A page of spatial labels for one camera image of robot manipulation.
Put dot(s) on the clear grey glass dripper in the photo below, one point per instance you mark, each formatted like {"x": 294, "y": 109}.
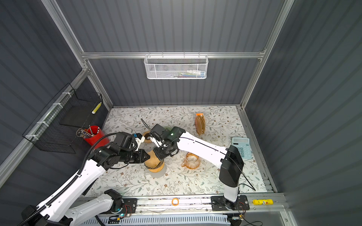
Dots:
{"x": 153, "y": 164}

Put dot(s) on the yellow highlighter in basket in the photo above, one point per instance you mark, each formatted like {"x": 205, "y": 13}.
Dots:
{"x": 96, "y": 108}

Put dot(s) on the white wire mesh basket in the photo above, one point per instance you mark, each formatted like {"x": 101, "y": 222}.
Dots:
{"x": 184, "y": 67}

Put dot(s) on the red ribbed utensil cup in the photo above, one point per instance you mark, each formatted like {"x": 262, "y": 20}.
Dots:
{"x": 94, "y": 135}

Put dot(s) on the light blue calculator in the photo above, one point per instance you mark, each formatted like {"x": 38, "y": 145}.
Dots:
{"x": 243, "y": 146}

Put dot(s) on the orange coffee filter box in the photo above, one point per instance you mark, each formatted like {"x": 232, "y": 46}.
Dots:
{"x": 200, "y": 116}

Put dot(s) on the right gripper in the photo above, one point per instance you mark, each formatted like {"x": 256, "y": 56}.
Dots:
{"x": 156, "y": 151}

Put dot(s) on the orange glass pitcher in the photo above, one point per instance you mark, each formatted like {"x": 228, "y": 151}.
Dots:
{"x": 191, "y": 161}

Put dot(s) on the brown paper coffee filters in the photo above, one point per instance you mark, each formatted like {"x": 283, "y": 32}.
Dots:
{"x": 200, "y": 126}

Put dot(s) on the single brown paper filter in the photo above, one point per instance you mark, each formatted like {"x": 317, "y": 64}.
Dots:
{"x": 152, "y": 155}

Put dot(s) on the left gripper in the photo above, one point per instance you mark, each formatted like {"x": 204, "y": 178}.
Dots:
{"x": 141, "y": 158}

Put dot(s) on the white frosted mug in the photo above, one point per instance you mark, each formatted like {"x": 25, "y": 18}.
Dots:
{"x": 158, "y": 174}

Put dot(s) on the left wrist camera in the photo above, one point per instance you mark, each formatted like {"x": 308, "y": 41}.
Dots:
{"x": 139, "y": 139}

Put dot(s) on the black wire wall basket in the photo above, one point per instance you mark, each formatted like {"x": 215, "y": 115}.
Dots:
{"x": 61, "y": 129}

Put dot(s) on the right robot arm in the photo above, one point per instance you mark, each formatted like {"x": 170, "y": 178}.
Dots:
{"x": 227, "y": 159}

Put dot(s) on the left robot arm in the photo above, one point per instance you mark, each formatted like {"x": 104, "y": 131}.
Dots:
{"x": 57, "y": 209}

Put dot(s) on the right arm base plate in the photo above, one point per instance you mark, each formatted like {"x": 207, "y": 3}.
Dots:
{"x": 220, "y": 203}

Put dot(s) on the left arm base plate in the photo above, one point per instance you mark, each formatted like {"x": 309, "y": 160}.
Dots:
{"x": 125, "y": 205}

